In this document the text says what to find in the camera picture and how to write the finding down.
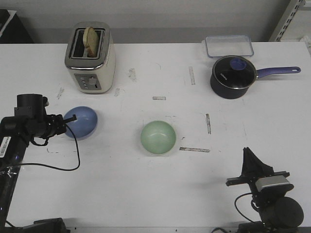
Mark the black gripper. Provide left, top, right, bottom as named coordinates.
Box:
left=225, top=147, right=294, bottom=209
left=36, top=114, right=77, bottom=139

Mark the blue bowl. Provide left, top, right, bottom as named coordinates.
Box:
left=63, top=106, right=98, bottom=139

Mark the green bowl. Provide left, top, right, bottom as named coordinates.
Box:
left=140, top=120, right=176, bottom=155

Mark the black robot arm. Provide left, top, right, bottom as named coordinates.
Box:
left=0, top=94, right=77, bottom=233
left=225, top=147, right=304, bottom=233

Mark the cream two-slot toaster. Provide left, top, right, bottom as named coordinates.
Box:
left=65, top=21, right=116, bottom=94

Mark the dark blue saucepan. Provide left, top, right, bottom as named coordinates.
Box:
left=210, top=67, right=301, bottom=100

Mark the toasted bread slice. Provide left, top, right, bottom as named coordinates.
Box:
left=83, top=27, right=99, bottom=57

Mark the glass pot lid blue knob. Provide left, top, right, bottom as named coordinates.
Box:
left=213, top=56, right=257, bottom=89

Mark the clear plastic food container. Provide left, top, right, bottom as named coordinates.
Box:
left=204, top=35, right=254, bottom=58

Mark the white metal shelf upright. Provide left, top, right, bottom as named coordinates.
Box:
left=268, top=0, right=311, bottom=42

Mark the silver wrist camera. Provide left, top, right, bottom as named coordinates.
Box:
left=255, top=175, right=291, bottom=192

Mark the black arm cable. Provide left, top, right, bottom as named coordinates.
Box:
left=4, top=123, right=81, bottom=172
left=234, top=193, right=262, bottom=223

